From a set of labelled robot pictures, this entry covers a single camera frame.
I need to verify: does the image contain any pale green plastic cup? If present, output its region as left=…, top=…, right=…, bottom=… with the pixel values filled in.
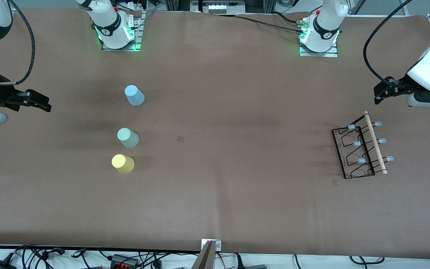
left=117, top=127, right=140, bottom=149

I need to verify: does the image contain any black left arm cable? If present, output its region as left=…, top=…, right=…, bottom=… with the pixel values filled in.
left=363, top=0, right=413, bottom=85

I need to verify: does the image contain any looped black cable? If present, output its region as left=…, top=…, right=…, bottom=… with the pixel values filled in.
left=349, top=256, right=386, bottom=265

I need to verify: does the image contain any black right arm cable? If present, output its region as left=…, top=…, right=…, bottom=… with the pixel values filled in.
left=0, top=0, right=36, bottom=86

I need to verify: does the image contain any black cable on table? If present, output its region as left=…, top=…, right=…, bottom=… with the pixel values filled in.
left=234, top=13, right=306, bottom=35

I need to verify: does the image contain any white power strip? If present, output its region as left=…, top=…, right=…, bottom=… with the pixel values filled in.
left=127, top=1, right=153, bottom=11

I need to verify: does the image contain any aluminium frame equipment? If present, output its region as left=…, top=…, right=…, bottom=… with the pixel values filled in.
left=165, top=0, right=276, bottom=15

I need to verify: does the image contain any light blue plastic cup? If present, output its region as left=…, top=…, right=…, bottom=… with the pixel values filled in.
left=124, top=85, right=145, bottom=106

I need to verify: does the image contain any grey camera mount bar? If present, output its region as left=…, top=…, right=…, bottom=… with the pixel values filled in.
left=191, top=241, right=216, bottom=269

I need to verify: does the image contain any black cable with plug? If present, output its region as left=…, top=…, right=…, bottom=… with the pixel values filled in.
left=41, top=247, right=66, bottom=259

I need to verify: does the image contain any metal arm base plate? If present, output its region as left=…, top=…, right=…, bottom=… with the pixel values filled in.
left=101, top=10, right=147, bottom=52
left=299, top=40, right=339, bottom=58

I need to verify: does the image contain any small metal bracket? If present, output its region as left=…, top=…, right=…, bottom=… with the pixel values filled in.
left=201, top=239, right=222, bottom=252

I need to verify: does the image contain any yellow plastic cup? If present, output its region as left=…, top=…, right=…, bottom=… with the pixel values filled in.
left=111, top=154, right=135, bottom=174

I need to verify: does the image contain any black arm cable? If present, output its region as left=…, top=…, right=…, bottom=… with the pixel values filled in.
left=0, top=0, right=36, bottom=86
left=363, top=0, right=413, bottom=85

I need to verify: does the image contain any orange black connector box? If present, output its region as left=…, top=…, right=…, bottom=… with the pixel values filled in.
left=111, top=254, right=138, bottom=268

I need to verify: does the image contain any black wire cup holder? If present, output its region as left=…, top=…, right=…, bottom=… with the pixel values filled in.
left=331, top=111, right=394, bottom=180

